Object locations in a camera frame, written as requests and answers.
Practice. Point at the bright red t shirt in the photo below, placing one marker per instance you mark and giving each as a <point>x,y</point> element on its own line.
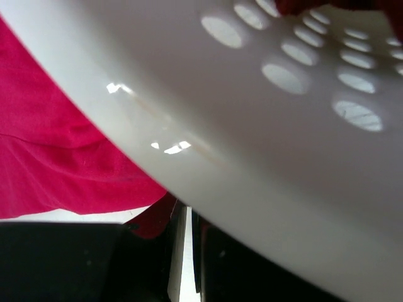
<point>54,158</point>

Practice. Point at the dark maroon t shirt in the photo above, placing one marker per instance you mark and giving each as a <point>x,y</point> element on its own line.
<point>391,9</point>

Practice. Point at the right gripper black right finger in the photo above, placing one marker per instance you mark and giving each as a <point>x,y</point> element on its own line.
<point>227,270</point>

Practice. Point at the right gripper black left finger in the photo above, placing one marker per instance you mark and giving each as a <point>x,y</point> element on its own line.
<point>136,261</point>

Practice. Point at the white plastic basket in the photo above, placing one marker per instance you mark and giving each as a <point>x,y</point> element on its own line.
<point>283,131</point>

